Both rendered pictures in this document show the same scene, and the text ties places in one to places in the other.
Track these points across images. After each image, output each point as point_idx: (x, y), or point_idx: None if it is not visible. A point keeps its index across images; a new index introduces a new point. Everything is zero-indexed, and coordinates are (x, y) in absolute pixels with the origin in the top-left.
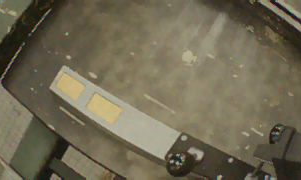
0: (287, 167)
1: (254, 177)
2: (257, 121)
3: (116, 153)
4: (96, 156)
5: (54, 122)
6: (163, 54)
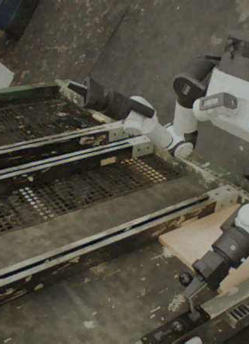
0: (217, 273)
1: (195, 312)
2: (148, 306)
3: None
4: None
5: None
6: (80, 335)
